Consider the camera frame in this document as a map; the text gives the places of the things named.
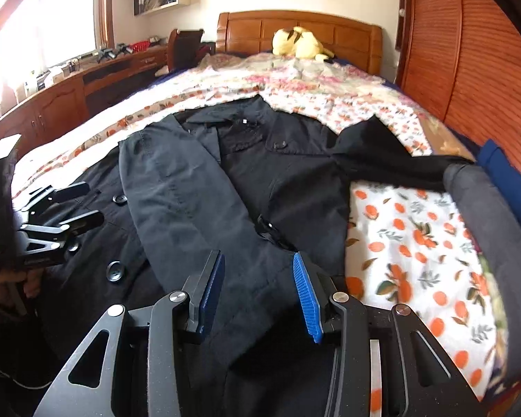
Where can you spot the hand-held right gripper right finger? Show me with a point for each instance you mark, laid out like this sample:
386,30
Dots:
306,295

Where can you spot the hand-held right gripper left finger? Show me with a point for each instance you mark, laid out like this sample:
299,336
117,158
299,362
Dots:
212,286

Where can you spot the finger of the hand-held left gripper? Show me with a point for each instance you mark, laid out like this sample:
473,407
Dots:
69,190
87,220

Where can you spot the dark charcoal buttoned coat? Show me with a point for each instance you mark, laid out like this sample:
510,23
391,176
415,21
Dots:
178,191

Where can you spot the black garment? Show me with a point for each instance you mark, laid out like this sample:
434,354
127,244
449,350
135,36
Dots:
373,156

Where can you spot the person's left hand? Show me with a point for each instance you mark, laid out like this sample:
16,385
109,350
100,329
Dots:
0,289

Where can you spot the wooden desk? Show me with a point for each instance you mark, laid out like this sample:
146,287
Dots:
60,95

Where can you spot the white orange print bed sheet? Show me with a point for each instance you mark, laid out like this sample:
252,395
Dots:
408,243

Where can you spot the red basket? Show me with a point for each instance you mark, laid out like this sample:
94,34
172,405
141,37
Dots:
140,46

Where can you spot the bright window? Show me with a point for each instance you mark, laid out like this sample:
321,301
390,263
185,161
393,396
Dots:
39,17

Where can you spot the dark wooden chair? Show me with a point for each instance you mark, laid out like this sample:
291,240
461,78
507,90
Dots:
186,43

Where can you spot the dark grey cloth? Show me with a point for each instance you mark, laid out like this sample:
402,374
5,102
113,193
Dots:
482,226

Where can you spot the brown gold patterned cloth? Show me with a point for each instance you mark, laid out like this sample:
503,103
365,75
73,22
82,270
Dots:
449,139

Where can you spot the pink floral blanket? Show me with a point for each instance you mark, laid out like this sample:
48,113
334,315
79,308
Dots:
312,82

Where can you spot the blue cloth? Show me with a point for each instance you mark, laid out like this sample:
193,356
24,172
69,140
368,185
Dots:
508,173

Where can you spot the wooden headboard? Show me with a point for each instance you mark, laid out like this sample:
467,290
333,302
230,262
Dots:
252,30

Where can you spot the yellow plush toy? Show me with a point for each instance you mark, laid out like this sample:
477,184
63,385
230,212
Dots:
304,43

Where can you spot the wooden louvered wardrobe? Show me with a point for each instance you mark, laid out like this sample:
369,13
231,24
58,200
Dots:
482,74

